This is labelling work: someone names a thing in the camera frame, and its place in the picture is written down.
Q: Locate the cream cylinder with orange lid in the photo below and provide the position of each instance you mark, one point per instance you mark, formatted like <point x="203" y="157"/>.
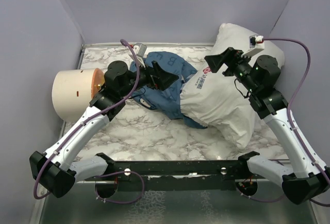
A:
<point x="73" y="90"/>

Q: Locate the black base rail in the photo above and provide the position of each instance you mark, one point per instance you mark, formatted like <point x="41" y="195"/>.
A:
<point x="133" y="176"/>

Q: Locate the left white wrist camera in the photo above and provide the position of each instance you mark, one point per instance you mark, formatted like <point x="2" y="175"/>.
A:
<point x="139" y="50"/>

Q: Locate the blue lettered pillowcase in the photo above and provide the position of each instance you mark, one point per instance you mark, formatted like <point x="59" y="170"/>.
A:
<point x="167" y="101"/>

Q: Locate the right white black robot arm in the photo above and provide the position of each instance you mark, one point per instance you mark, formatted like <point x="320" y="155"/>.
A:
<point x="307" y="177"/>

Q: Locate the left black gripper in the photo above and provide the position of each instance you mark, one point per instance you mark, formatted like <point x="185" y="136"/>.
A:
<point x="158" y="78"/>

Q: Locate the white pillow with red logo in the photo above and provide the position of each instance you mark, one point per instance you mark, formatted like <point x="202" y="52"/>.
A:
<point x="211" y="99"/>

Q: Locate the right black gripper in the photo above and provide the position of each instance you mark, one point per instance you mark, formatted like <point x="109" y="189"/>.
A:
<point x="231" y="56"/>

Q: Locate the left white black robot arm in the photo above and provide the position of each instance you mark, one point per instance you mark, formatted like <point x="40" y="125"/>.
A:
<point x="55" y="169"/>

